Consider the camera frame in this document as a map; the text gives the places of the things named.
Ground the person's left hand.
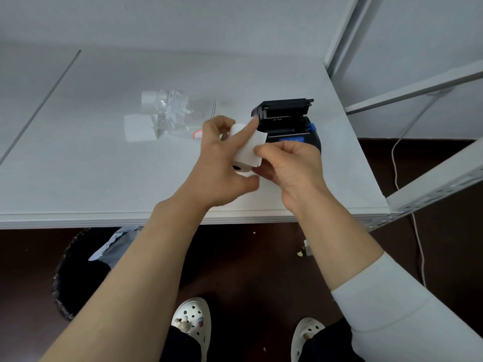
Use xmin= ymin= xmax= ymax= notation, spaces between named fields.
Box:
xmin=172 ymin=115 xmax=261 ymax=208

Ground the person's right hand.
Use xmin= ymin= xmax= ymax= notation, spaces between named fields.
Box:
xmin=253 ymin=140 xmax=333 ymax=214

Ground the white paper roll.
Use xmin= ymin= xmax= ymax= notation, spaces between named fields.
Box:
xmin=220 ymin=123 xmax=268 ymax=176

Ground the clear plastic zip bag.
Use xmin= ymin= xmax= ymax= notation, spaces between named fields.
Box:
xmin=150 ymin=88 xmax=218 ymax=140

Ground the black portable printer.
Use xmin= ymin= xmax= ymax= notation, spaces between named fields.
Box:
xmin=251 ymin=98 xmax=322 ymax=155

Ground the curled white paper strip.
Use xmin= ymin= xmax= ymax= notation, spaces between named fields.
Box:
xmin=124 ymin=90 xmax=159 ymax=143

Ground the person's right forearm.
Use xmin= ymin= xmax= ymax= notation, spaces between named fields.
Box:
xmin=296 ymin=192 xmax=483 ymax=362

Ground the person's left forearm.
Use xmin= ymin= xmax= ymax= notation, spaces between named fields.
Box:
xmin=39 ymin=198 xmax=212 ymax=362

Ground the person's left white clog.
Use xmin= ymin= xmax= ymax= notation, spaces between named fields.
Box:
xmin=171 ymin=297 xmax=211 ymax=362

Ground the person's white clog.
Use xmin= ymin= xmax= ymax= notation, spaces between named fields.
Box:
xmin=290 ymin=317 xmax=326 ymax=362
xmin=171 ymin=297 xmax=211 ymax=362

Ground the person's right white clog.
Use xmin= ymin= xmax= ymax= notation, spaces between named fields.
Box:
xmin=290 ymin=317 xmax=326 ymax=362

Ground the person's left leg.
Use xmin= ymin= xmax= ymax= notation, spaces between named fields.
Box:
xmin=160 ymin=326 xmax=203 ymax=362

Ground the person's leg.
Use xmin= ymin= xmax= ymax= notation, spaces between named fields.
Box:
xmin=301 ymin=318 xmax=365 ymax=362
xmin=160 ymin=326 xmax=203 ymax=362

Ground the person's right leg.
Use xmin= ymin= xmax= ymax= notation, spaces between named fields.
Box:
xmin=301 ymin=318 xmax=365 ymax=362

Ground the crumpled white paper slip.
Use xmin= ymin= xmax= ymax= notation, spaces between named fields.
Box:
xmin=164 ymin=90 xmax=189 ymax=123

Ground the grey plastic mailer bag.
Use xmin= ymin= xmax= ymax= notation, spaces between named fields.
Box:
xmin=89 ymin=226 xmax=142 ymax=270

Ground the trash bin with black liner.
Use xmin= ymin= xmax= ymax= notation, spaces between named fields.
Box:
xmin=52 ymin=226 xmax=144 ymax=322

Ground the white metal shelf frame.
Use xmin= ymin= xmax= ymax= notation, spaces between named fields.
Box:
xmin=303 ymin=0 xmax=483 ymax=257

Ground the white cable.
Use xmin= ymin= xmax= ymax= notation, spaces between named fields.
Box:
xmin=391 ymin=139 xmax=427 ymax=288

